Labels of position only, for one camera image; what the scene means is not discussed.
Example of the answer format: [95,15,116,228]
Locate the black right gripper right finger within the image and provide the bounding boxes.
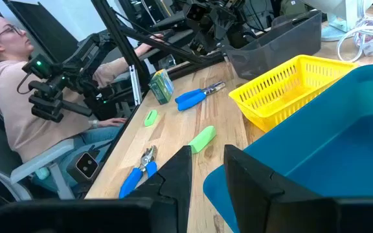
[223,144,336,233]

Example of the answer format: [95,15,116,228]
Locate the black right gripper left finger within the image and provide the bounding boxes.
[126,145,193,233]

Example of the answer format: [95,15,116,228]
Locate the blue-handled metal pliers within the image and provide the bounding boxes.
[118,144,158,199]
[174,80,227,113]

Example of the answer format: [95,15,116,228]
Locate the green eraser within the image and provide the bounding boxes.
[187,125,218,155]
[144,109,159,128]

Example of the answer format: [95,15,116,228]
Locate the green blue crayon box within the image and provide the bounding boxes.
[148,69,175,105]

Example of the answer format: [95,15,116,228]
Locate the dark grey translucent bin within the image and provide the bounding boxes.
[221,9,322,81]

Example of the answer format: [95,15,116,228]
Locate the teal plastic bin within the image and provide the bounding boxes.
[202,63,373,233]

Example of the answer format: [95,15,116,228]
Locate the yellow slotted plastic basket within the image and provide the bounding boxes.
[228,54,359,133]

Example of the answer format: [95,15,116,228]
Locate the grey office chair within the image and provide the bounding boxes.
[0,93,77,208]

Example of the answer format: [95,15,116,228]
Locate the black board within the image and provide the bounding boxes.
[10,0,79,64]

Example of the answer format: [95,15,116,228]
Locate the person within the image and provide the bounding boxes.
[0,11,166,195]

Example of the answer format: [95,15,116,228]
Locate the silver frame bracket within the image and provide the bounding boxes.
[128,64,143,106]

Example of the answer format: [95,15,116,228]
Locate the black table-level camera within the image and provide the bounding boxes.
[65,150,100,184]

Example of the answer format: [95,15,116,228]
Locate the white security camera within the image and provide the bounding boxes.
[301,0,373,42]

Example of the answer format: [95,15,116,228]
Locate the white cable bundle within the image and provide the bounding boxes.
[336,15,373,63]

